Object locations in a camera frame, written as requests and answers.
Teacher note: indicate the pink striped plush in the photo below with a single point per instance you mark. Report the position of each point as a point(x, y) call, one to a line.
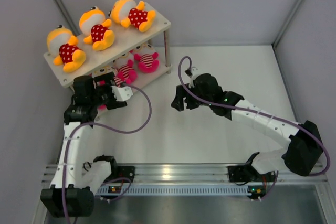
point(104, 70)
point(102, 108)
point(125, 68)

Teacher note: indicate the yellow plush toy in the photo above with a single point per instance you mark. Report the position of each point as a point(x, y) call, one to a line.
point(96, 29)
point(129, 12)

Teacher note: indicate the pink striped plush corner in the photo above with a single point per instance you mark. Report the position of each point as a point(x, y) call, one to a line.
point(147, 58)

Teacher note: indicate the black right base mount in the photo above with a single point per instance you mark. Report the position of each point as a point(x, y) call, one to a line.
point(243, 174)

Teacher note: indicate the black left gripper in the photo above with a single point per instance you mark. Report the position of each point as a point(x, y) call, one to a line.
point(113, 103)

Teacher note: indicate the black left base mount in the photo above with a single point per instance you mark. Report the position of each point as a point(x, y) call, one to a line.
point(121, 174)

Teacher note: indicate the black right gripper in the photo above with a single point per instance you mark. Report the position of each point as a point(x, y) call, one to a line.
point(178, 103)

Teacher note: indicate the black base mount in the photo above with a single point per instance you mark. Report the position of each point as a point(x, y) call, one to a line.
point(121, 174)
point(243, 174)

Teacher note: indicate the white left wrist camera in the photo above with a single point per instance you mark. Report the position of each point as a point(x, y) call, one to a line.
point(122, 94)

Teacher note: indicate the white two-tier shelf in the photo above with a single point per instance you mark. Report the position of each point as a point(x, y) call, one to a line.
point(126, 40)

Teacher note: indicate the yellow plush red dotted shirt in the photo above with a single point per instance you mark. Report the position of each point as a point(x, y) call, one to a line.
point(62, 45)

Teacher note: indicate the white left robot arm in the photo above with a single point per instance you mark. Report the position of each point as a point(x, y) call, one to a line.
point(71, 192)

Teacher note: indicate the aluminium mounting rail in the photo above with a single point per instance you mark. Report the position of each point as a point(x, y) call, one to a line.
point(164, 174)

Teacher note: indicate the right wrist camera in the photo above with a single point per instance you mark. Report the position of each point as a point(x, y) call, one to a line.
point(192, 73)

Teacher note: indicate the white slotted cable duct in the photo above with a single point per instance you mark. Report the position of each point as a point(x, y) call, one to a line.
point(170, 190)

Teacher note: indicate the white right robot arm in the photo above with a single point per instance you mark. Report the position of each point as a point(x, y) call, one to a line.
point(299, 150)

